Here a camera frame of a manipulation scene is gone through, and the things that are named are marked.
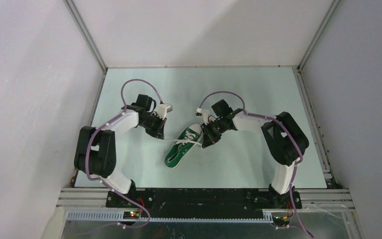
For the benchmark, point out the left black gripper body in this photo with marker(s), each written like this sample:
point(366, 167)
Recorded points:
point(152, 124)

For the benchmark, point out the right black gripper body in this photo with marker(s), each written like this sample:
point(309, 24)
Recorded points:
point(214, 130)

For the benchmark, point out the green canvas sneaker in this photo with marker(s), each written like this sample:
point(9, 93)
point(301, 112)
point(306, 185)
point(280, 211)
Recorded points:
point(176, 154)

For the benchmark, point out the white shoelace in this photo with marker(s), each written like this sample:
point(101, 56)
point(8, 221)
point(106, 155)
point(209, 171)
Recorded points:
point(191, 135)

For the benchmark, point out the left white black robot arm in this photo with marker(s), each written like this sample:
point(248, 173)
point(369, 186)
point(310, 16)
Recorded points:
point(96, 147)

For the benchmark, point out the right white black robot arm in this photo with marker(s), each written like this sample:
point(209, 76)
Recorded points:
point(286, 142)

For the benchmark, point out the left controller board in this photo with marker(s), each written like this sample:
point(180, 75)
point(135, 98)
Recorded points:
point(131, 215)

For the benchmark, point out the controller board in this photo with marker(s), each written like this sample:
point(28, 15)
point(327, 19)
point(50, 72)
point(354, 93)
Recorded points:
point(131, 215)
point(281, 221)

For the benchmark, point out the right controller board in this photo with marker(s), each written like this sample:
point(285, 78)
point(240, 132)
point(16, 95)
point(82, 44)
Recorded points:
point(281, 221)

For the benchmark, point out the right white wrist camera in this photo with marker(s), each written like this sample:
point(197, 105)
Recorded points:
point(203, 114)

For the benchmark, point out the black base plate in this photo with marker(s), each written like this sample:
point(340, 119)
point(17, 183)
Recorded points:
point(220, 203)

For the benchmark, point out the grey slotted cable duct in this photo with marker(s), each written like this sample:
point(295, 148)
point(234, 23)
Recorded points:
point(116, 216)

